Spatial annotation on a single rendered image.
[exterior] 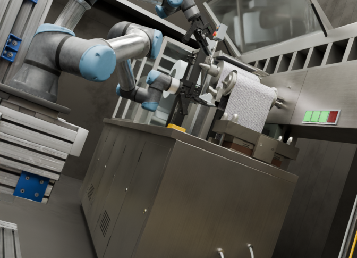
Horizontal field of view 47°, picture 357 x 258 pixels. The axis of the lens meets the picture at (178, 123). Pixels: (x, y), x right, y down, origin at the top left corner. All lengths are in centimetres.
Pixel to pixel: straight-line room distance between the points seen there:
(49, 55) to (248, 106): 116
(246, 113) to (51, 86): 113
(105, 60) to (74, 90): 458
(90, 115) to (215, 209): 425
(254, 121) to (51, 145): 117
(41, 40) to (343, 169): 261
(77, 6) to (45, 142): 87
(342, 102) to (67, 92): 448
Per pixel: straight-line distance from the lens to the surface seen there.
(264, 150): 195
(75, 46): 129
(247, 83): 215
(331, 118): 190
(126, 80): 191
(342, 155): 346
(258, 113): 218
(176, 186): 176
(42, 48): 134
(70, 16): 201
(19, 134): 132
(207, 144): 179
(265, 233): 199
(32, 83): 131
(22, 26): 158
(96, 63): 125
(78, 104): 587
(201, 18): 213
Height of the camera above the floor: 80
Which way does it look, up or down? 4 degrees up
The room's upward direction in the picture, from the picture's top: 20 degrees clockwise
